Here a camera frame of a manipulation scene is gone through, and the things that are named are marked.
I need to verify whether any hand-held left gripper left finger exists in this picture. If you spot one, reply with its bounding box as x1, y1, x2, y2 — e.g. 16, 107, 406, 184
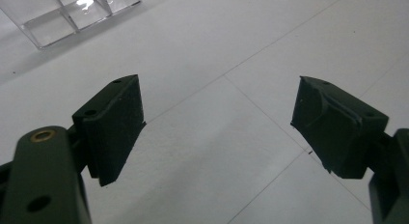
71, 73, 148, 187

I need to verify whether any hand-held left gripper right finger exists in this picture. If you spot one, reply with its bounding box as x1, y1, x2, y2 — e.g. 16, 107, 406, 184
290, 75, 390, 180

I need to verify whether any clear acrylic divided organizer box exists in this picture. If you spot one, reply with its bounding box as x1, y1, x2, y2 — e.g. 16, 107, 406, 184
0, 0, 143, 50

